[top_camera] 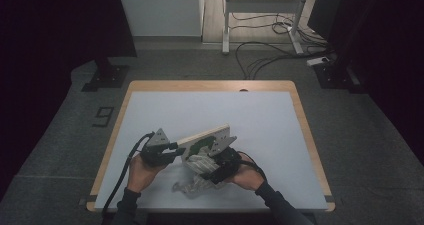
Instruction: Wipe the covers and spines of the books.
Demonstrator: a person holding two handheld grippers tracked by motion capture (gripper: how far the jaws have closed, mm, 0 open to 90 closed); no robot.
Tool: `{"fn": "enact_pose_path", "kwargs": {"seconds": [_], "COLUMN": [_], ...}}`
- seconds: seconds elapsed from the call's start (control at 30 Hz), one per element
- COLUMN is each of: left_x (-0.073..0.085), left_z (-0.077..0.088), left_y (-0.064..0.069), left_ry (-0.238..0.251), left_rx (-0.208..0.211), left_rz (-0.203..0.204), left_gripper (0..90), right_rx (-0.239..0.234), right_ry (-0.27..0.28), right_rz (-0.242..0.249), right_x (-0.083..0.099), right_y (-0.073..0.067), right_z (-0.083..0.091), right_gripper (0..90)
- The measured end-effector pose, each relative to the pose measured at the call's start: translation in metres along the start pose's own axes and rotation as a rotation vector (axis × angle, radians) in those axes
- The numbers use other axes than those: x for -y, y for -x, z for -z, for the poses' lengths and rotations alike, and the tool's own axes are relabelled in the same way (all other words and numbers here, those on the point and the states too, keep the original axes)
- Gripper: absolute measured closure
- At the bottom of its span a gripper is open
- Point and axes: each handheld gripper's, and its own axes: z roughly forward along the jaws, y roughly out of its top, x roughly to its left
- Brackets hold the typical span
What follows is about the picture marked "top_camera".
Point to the black stand base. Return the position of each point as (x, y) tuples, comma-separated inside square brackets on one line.
[(335, 76), (108, 76)]

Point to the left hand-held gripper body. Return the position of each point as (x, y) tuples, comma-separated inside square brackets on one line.
[(155, 153)]

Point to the black tape strip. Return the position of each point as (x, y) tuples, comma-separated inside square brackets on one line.
[(88, 200), (329, 198)]

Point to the white power strip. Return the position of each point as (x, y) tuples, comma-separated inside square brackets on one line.
[(316, 61)]

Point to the grey striped knit hat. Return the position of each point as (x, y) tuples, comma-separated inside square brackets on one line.
[(200, 166)]

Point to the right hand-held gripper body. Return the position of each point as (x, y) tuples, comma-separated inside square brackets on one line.
[(225, 165)]

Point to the person's right hand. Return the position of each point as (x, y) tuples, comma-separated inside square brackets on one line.
[(246, 176)]

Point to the light grey table mat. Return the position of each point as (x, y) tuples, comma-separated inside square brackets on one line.
[(266, 118)]

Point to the dark table grommet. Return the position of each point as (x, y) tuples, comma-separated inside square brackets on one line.
[(243, 90)]

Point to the dark curtain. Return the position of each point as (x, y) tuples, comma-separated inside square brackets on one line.
[(393, 51), (50, 51)]

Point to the white cabinet panel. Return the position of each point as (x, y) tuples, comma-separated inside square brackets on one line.
[(163, 10)]

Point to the white desk frame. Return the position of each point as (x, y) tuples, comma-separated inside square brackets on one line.
[(263, 5)]

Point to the black panel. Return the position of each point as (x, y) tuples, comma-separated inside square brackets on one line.
[(321, 11)]

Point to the person's left hand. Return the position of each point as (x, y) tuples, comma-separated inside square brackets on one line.
[(143, 176)]

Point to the caterpillar picture book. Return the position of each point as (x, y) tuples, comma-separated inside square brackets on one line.
[(203, 141)]

